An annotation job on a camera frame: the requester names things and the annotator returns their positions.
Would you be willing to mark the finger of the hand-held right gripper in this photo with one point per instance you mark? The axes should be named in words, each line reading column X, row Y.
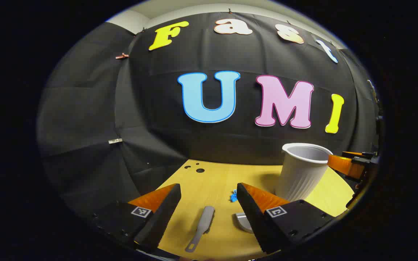
column 343, row 165
column 357, row 154

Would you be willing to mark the small grey broom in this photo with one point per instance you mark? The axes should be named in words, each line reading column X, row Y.
column 205, row 217

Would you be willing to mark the copper metal clip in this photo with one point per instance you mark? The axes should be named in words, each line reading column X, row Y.
column 122, row 56

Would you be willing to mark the wooden desktop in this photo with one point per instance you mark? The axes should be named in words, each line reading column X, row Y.
column 212, row 181

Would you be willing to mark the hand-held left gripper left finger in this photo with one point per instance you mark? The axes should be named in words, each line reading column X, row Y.
column 162, row 214

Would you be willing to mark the dark blue paper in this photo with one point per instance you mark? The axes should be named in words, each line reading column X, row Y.
column 233, row 198

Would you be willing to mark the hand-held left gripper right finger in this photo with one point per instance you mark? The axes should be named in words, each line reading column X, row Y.
column 252, row 214

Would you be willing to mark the silver metal clip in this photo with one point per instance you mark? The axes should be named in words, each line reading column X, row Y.
column 115, row 141

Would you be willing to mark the white ribbed garbage bin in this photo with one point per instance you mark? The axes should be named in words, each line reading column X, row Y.
column 299, row 177

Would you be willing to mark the grey plastic dustpan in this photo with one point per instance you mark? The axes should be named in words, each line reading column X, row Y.
column 243, row 223

